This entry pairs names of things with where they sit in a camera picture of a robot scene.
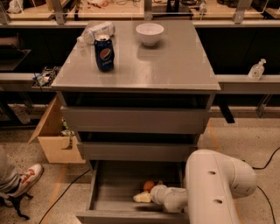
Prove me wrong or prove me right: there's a grey middle drawer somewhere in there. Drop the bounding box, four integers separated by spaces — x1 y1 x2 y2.
77 142 197 162

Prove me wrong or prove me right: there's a clear hand sanitizer bottle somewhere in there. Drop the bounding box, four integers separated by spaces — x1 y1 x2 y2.
248 59 266 81

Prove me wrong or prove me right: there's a tray of small items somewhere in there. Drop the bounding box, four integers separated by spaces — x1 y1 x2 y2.
32 66 60 88

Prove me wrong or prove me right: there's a black strap on floor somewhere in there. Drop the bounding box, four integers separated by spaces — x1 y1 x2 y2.
0 191 34 221

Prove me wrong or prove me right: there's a white and red sneaker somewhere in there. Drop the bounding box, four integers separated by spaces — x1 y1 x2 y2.
0 164 44 207

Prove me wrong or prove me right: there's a long grey workbench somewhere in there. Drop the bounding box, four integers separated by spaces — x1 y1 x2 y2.
0 73 280 95

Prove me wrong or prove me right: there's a black floor cable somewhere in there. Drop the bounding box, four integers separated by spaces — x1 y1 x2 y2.
38 168 92 224

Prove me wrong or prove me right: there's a white ceramic bowl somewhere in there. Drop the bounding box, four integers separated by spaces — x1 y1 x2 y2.
136 23 165 46

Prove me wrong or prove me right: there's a grey top drawer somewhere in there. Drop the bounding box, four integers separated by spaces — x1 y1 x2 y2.
60 106 209 134

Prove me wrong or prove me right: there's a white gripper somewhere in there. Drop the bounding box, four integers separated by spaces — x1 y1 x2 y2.
133 180 167 205

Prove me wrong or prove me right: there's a grey drawer cabinet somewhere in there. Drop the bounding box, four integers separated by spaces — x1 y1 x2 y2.
51 19 221 224

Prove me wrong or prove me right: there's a black pedal cable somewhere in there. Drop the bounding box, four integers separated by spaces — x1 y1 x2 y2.
252 146 280 224

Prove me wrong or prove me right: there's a grey open bottom drawer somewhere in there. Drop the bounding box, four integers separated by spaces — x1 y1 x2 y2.
76 160 189 224

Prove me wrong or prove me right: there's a clear plastic water bottle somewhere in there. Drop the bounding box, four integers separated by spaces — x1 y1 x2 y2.
77 21 116 45

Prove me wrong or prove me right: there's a grey trouser leg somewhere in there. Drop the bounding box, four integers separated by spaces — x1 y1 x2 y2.
0 146 20 193

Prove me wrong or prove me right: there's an open cardboard box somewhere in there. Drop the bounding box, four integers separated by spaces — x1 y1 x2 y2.
28 96 85 164

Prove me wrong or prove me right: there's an orange fruit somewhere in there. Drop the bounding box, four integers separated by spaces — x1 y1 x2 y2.
143 180 155 193

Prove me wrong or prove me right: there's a blue Pepsi can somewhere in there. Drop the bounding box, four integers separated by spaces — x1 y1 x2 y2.
94 35 115 72

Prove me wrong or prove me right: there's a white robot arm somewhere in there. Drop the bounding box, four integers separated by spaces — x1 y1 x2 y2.
133 149 257 224

